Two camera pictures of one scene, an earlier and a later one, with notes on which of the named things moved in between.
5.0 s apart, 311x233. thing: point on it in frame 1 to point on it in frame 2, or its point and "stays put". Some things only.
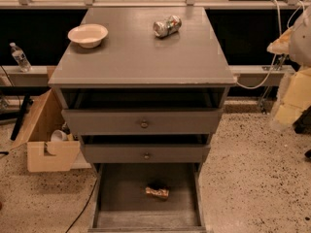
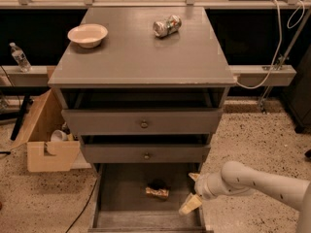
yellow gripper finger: x=281 y=46 to x=192 y=202
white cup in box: x=58 y=136 stays put
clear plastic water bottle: x=20 y=58 stays put
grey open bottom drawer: x=120 y=203 stays put
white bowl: x=88 y=35 stays put
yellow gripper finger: x=295 y=96 to x=194 y=176
